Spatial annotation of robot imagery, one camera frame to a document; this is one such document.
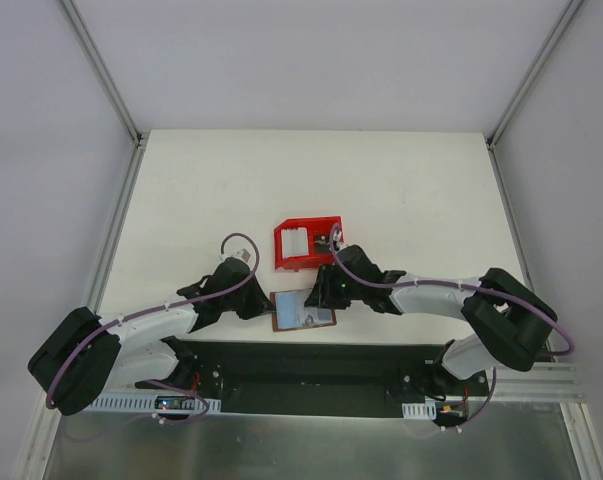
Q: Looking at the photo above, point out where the red plastic bin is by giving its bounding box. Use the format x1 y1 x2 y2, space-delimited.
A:
273 216 342 272

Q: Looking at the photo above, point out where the brown leather card holder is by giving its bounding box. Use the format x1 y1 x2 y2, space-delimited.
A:
270 289 337 333

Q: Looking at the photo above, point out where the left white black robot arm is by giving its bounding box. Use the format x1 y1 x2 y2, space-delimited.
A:
28 257 275 416

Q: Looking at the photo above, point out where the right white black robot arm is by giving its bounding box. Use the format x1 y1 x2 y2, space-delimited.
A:
305 245 556 395

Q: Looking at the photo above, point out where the black VIP card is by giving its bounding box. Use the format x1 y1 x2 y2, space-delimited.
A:
313 234 330 254

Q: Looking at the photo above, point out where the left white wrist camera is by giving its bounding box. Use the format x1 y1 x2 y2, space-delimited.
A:
220 248 252 264

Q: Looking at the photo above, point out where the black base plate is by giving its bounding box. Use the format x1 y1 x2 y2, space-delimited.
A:
134 333 501 417

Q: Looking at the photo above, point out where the right white cable duct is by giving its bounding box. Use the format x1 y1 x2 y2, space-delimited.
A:
401 401 437 421

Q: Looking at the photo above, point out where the white cable duct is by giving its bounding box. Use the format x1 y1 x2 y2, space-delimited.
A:
401 401 437 421
82 391 221 415

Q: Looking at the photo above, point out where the left white cable duct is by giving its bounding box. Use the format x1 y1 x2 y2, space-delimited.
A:
82 391 221 415

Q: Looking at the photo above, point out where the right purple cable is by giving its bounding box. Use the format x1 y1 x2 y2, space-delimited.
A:
329 223 577 357

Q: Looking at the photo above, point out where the purple cable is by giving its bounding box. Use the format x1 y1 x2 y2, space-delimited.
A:
329 223 577 357
46 233 260 410

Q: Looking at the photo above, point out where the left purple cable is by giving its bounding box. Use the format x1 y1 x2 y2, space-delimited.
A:
46 233 260 410

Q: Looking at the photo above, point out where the left aluminium frame post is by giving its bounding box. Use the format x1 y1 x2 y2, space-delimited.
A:
57 0 144 147

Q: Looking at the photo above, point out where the aluminium frame post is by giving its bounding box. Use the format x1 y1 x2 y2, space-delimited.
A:
57 0 144 147
486 0 588 151

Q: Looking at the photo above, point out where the right aluminium frame post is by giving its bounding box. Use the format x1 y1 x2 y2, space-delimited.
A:
486 0 588 151

